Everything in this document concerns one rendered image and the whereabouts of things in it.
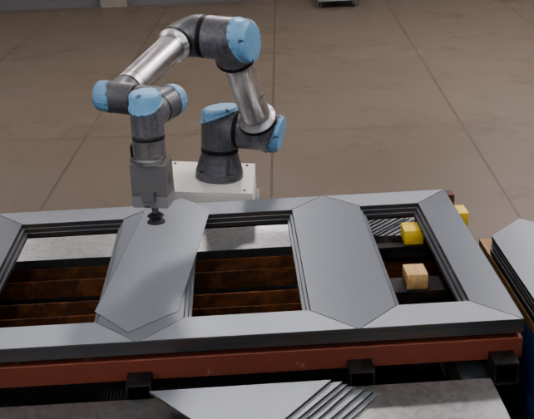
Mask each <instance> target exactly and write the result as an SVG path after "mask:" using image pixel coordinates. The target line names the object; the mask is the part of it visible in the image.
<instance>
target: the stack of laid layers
mask: <svg viewBox="0 0 534 419"><path fill-rule="evenodd" d="M360 209H361V210H362V213H363V217H364V219H365V222H366V225H367V226H368V231H369V233H370V235H371V238H372V241H373V244H374V247H375V249H376V251H377V254H378V258H379V260H380V263H381V265H382V267H383V271H384V274H385V276H386V279H387V281H388V285H389V287H390V290H391V292H392V295H393V299H394V301H395V303H396V305H399V303H398V300H397V297H396V294H395V292H394V290H393V286H392V284H391V281H390V279H389V276H388V273H387V270H386V268H385V266H384V263H383V260H382V257H381V254H380V253H379V250H378V246H377V244H376V241H375V239H374V236H373V233H372V230H371V228H370V225H369V223H368V219H375V218H390V217H405V216H413V217H414V219H415V220H416V222H417V224H418V227H419V228H420V230H421V232H422V234H423V237H424V238H425V240H426V242H427V244H428V247H429V248H430V250H431V252H432V254H433V257H434V258H435V260H436V262H437V264H438V267H439V268H440V270H441V272H442V274H443V277H444V278H445V280H446V282H447V285H448V287H449V288H450V290H451V292H452V295H453V297H454V298H455V300H456V302H457V301H469V299H468V298H467V295H466V294H465V292H464V290H463V288H462V285H461V284H460V283H459V281H458V279H457V276H456V274H455V273H454V271H453V269H452V267H451V265H450V263H449V262H448V260H447V257H446V255H445V253H444V252H443V250H442V248H441V246H440V244H439V242H438V240H437V238H436V236H435V235H434V233H433V231H432V229H431V227H430V225H429V223H428V221H427V220H426V218H425V216H424V214H423V212H422V210H421V208H420V206H419V204H403V205H373V206H360ZM142 213H143V211H142V212H140V213H138V214H134V215H132V216H130V217H127V218H125V219H116V220H101V221H86V222H70V223H55V224H25V225H22V227H21V228H20V230H19V232H18V234H17V237H16V238H15V240H14V242H13V244H12V247H11V248H10V250H9V252H8V254H7V256H6V258H5V259H4V261H3V263H2V266H1V268H0V295H1V293H2V291H3V289H4V287H5V285H6V283H7V280H8V278H9V276H10V274H11V272H12V270H13V268H14V266H15V264H16V262H17V259H18V257H19V255H20V253H21V252H22V249H23V247H24V245H25V243H26V241H27V238H29V237H44V236H59V235H74V234H104V233H117V235H116V240H115V243H114V247H113V250H112V254H111V259H110V263H109V266H108V270H107V273H106V278H105V282H104V285H103V289H102V292H101V297H102V295H103V294H104V292H105V290H106V287H107V285H108V283H109V281H110V279H111V276H112V275H113V273H114V271H115V269H116V266H117V265H118V263H119V261H120V259H121V256H122V255H123V253H124V251H125V249H126V246H127V245H128V243H129V241H130V238H131V236H132V234H133V232H134V230H135V228H136V226H137V224H138V222H139V220H140V218H141V216H142ZM284 223H288V228H289V237H290V243H291V248H292V253H293V258H294V267H295V272H296V278H297V283H298V288H299V297H300V302H301V308H302V310H310V306H309V298H308V294H307V288H306V284H305V280H304V271H303V266H302V262H301V257H300V252H299V244H298V240H297V234H296V230H295V225H294V217H293V212H292V210H282V211H267V212H252V213H237V214H209V217H208V220H207V222H206V225H205V227H206V228H209V227H225V226H240V225H255V224H284ZM194 285H195V262H194V264H193V267H192V270H191V272H190V277H189V280H188V283H187V285H186V288H185V292H184V296H183V299H182V301H181V304H180V308H179V311H178V312H176V313H173V314H171V315H169V316H166V317H164V318H161V319H159V320H157V321H155V322H153V323H149V324H147V325H145V326H143V327H141V328H138V329H136V330H133V331H131V332H129V333H127V332H126V331H124V330H123V329H121V328H119V327H117V326H116V325H115V324H113V323H111V322H110V321H108V320H107V319H105V318H103V317H102V316H101V315H99V314H97V313H96V316H95V320H94V323H99V324H100V325H102V326H104V327H106V328H109V329H110V330H112V331H115V332H117V333H119V334H121V335H123V336H125V337H127V338H129V339H131V340H133V341H135V342H129V343H102V344H87V345H73V346H58V347H44V348H16V349H2V350H0V363H2V362H30V361H44V360H58V359H73V358H87V357H115V356H129V355H143V354H157V353H172V352H200V351H214V350H229V349H243V348H271V347H285V346H299V345H314V344H328V343H356V342H370V341H384V340H399V339H413V338H440V337H456V336H470V335H484V334H499V333H524V322H525V319H516V320H501V321H486V322H472V323H444V324H430V325H415V326H401V327H386V328H359V329H344V330H329V331H315V332H301V333H273V334H259V335H244V336H229V337H215V338H187V339H173V340H159V341H144V342H138V341H140V340H142V339H143V338H146V337H148V336H150V335H152V334H153V333H156V332H157V331H159V330H161V329H163V328H165V327H167V326H169V325H171V324H173V323H175V322H177V321H179V320H180V319H182V318H184V317H192V313H193V298H194ZM101 297H100V300H101Z"/></svg>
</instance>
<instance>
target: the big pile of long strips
mask: <svg viewBox="0 0 534 419"><path fill-rule="evenodd" d="M491 246H492V248H491V249H490V250H491V256H492V257H493V259H494V260H495V262H496V264H497V266H498V267H499V269H500V270H501V271H502V273H503V275H504V276H505V278H506V280H507V282H508V283H509V284H510V286H511V287H512V289H513V291H514V293H515V294H516V296H517V297H518V299H519V300H520V302H521V303H522V305H523V307H524V309H526V311H527V313H528V315H529V316H530V318H531V319H532V321H533V322H534V222H531V221H528V220H524V219H518V220H516V221H514V222H513V223H511V224H509V225H508V226H507V227H505V228H504V229H501V230H500V231H498V232H497V233H495V234H494V235H492V244H491Z"/></svg>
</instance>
